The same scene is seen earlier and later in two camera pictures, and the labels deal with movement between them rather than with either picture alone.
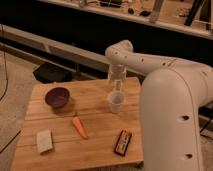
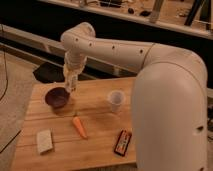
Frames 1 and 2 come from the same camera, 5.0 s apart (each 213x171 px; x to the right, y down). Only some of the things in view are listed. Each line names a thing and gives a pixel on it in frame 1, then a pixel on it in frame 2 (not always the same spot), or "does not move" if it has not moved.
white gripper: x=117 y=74 → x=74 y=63
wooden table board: x=69 y=126 does not move
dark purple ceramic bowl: x=57 y=97 does not move
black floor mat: x=50 y=73 does not move
